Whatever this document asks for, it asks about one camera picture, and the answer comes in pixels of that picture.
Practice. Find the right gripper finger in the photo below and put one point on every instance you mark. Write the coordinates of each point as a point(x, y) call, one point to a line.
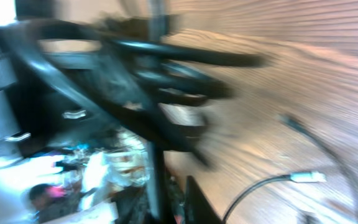
point(197, 207)

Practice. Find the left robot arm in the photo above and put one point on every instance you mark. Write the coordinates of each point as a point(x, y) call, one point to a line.
point(45, 106)

